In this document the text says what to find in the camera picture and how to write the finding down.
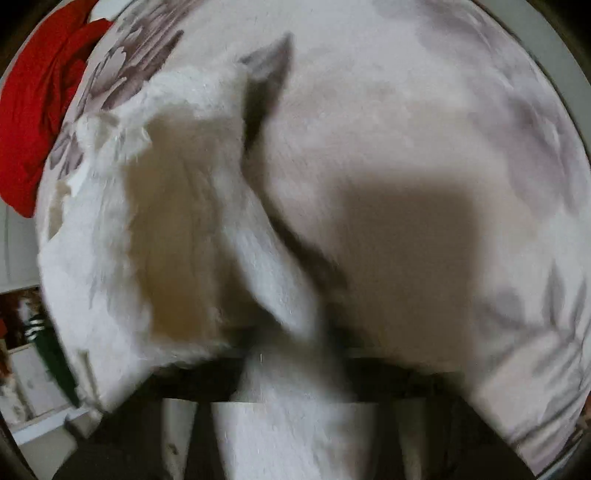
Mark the white fluffy garment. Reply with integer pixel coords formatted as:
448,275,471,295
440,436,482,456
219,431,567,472
39,36,374,479

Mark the green striped jacket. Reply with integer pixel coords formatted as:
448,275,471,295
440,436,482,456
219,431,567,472
25,314,81,408

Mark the white wardrobe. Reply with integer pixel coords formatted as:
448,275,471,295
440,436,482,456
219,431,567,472
0,201,40,293

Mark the floral plush bed blanket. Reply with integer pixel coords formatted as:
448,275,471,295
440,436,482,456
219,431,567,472
35,1,590,479

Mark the red blanket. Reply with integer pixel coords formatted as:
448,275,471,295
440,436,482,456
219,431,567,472
0,0,111,218

